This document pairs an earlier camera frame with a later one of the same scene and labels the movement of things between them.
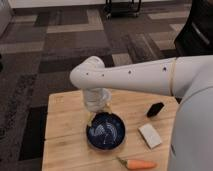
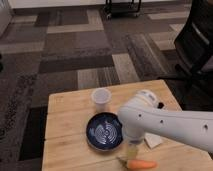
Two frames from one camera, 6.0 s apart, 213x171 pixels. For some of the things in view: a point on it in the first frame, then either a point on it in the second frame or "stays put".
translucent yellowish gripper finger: (90, 117) to (132, 151)
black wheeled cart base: (121, 9) stays put
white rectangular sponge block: (150, 135) stays put
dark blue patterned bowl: (106, 131) stays put
